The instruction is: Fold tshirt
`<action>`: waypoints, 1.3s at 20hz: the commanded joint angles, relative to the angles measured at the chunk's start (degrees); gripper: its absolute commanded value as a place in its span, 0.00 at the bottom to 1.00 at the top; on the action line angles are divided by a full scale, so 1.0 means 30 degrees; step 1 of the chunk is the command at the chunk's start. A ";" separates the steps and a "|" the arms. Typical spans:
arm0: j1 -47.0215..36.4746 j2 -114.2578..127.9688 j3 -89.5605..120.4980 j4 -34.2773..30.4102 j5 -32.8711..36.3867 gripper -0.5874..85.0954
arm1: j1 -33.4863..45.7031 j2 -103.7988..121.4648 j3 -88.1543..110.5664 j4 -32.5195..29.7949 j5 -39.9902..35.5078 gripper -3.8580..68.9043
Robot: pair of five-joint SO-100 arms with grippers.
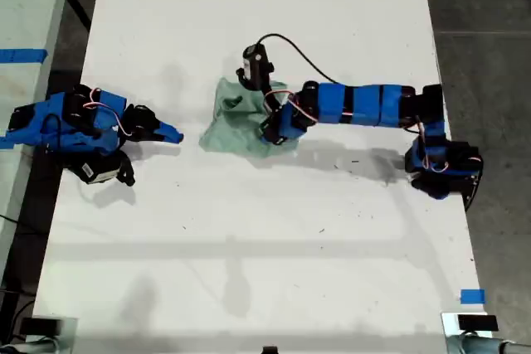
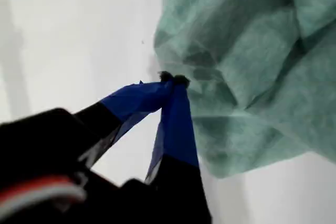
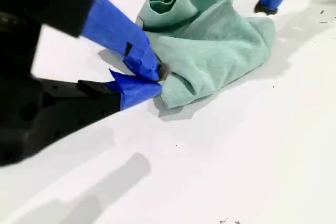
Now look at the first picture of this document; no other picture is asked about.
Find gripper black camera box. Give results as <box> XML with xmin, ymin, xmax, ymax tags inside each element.
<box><xmin>78</xmin><ymin>149</ymin><xmax>137</xmax><ymax>187</ymax></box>
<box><xmin>236</xmin><ymin>44</ymin><xmax>275</xmax><ymax>92</ymax></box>

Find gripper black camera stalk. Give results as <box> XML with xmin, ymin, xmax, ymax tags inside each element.
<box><xmin>261</xmin><ymin>87</ymin><xmax>283</xmax><ymax>119</ymax></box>

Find pale green T-shirt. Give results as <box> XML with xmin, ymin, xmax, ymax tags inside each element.
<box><xmin>197</xmin><ymin>76</ymin><xmax>300</xmax><ymax>160</ymax></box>

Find small black box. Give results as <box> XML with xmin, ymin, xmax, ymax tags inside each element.
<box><xmin>19</xmin><ymin>317</ymin><xmax>61</xmax><ymax>337</ymax></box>
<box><xmin>457</xmin><ymin>314</ymin><xmax>499</xmax><ymax>332</ymax></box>

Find shiny metal bracket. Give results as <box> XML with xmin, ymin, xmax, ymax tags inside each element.
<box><xmin>32</xmin><ymin>316</ymin><xmax>79</xmax><ymax>354</ymax></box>
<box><xmin>441</xmin><ymin>311</ymin><xmax>489</xmax><ymax>354</ymax></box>

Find grey tube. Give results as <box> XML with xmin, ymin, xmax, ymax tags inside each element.
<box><xmin>447</xmin><ymin>333</ymin><xmax>531</xmax><ymax>354</ymax></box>
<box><xmin>0</xmin><ymin>337</ymin><xmax>59</xmax><ymax>354</ymax></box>

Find black stand leg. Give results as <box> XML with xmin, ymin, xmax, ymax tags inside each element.
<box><xmin>68</xmin><ymin>0</ymin><xmax>92</xmax><ymax>32</ymax></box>

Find long blue tape strip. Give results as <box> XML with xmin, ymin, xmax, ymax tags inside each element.
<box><xmin>0</xmin><ymin>49</ymin><xmax>49</xmax><ymax>64</ymax></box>

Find gripper black camera cable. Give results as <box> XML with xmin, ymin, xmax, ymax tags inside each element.
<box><xmin>43</xmin><ymin>113</ymin><xmax>103</xmax><ymax>139</ymax></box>
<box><xmin>255</xmin><ymin>33</ymin><xmax>343</xmax><ymax>85</ymax></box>

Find blue tape square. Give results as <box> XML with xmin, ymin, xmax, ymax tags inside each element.
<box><xmin>460</xmin><ymin>289</ymin><xmax>486</xmax><ymax>305</ymax></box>

